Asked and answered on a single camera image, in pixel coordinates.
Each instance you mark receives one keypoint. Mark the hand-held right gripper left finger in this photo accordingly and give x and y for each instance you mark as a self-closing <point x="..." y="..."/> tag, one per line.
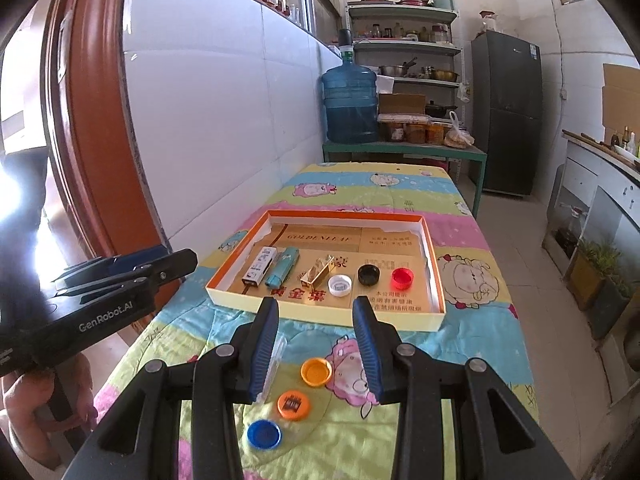
<point x="262" y="355"/>

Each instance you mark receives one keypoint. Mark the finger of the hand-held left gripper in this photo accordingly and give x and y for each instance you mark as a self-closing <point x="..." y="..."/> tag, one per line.
<point x="135" y="260"/>
<point x="165" y="275"/>

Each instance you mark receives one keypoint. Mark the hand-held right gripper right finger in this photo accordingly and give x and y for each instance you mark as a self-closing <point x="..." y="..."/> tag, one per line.
<point x="370" y="355"/>

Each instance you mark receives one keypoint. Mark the orange rimmed shallow box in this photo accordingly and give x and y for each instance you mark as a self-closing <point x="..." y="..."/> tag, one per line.
<point x="325" y="316"/>

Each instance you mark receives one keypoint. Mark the white bottle cap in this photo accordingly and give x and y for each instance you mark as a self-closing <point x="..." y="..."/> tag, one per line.
<point x="340" y="285"/>

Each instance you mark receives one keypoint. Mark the black bottle cap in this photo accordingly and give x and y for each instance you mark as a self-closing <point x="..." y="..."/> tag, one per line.
<point x="369" y="275"/>

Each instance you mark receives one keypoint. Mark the red bottle cap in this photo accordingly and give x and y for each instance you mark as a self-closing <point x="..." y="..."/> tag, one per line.
<point x="403" y="278"/>

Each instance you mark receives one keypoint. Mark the white lighter box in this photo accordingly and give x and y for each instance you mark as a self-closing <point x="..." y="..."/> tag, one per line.
<point x="260" y="266"/>

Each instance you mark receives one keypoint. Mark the teal lighter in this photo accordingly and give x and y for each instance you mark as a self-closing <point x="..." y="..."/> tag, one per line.
<point x="281" y="267"/>

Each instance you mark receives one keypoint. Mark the gold cigarette pack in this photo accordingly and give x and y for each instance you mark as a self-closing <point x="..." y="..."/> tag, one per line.
<point x="317" y="274"/>

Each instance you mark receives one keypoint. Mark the person's left hand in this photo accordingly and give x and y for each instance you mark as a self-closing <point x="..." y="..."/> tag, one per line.
<point x="30" y="402"/>

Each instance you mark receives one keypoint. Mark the plain orange bottle cap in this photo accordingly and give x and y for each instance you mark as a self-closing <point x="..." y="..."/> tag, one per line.
<point x="316" y="371"/>

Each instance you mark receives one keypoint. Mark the orange cap with dark print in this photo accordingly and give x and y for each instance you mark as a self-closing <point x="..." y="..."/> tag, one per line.
<point x="290" y="405"/>

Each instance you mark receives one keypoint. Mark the blue bottle cap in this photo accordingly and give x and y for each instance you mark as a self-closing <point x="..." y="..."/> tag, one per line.
<point x="263" y="434"/>

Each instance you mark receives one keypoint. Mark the printed cardboard liner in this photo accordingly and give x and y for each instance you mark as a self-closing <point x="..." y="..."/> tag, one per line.
<point x="380" y="260"/>

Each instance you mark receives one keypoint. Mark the printed cartoon blanket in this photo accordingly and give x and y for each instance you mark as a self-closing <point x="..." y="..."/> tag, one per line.
<point x="400" y="195"/>

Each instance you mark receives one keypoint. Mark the green metal table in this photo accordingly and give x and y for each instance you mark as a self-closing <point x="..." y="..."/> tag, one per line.
<point x="400" y="149"/>

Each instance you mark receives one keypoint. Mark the jar of orange preserves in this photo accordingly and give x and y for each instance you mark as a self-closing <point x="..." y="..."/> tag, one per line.
<point x="435" y="134"/>
<point x="393" y="133"/>
<point x="415" y="133"/>

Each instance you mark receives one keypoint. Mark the yellow plant pot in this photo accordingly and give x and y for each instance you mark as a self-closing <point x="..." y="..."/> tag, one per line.
<point x="587" y="280"/>

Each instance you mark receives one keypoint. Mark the large glass jug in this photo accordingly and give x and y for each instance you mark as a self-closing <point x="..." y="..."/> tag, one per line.
<point x="569" y="235"/>

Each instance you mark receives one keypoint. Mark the plastic bag of food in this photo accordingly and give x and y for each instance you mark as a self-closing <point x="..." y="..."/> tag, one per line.
<point x="457" y="139"/>

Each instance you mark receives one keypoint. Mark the dark plant pot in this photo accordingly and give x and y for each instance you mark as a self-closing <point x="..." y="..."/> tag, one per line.
<point x="607" y="310"/>

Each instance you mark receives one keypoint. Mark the blue water jug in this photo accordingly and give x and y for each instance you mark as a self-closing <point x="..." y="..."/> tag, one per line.
<point x="349" y="105"/>

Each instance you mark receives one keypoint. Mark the brown cardboard box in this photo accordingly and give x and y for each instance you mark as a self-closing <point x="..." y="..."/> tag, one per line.
<point x="402" y="104"/>

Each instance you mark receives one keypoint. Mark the black wok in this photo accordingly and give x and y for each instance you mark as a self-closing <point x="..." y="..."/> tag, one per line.
<point x="440" y="110"/>

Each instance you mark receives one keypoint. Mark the dark grey refrigerator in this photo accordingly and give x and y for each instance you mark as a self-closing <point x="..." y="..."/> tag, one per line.
<point x="505" y="135"/>

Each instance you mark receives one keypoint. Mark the white kitchen counter cabinet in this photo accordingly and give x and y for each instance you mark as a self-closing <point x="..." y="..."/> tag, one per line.
<point x="580" y="170"/>

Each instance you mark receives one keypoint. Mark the steel basin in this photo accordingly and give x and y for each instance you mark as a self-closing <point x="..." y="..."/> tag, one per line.
<point x="392" y="70"/>

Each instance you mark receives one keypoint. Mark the brass pot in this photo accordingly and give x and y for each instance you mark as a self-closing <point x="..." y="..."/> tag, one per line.
<point x="445" y="76"/>

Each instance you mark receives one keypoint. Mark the dark glass bottle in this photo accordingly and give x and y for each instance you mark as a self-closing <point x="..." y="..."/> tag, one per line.
<point x="345" y="39"/>

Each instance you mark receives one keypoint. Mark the green shelf rack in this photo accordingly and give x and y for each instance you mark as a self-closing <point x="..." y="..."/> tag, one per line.
<point x="405" y="49"/>

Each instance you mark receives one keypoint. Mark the row of small jars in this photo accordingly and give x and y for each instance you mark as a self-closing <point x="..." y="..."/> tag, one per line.
<point x="400" y="34"/>

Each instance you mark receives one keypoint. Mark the white bottle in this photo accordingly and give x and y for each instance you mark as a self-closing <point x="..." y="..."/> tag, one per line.
<point x="631" y="144"/>

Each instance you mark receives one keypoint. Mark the teal enamel pot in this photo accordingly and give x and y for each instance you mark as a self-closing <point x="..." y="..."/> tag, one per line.
<point x="444" y="1"/>

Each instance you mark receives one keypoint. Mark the cardboard sheet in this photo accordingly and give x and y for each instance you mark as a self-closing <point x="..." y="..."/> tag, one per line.
<point x="622" y="95"/>

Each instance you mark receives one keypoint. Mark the orange-brown door frame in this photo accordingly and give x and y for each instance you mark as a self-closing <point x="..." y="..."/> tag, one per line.
<point x="95" y="110"/>

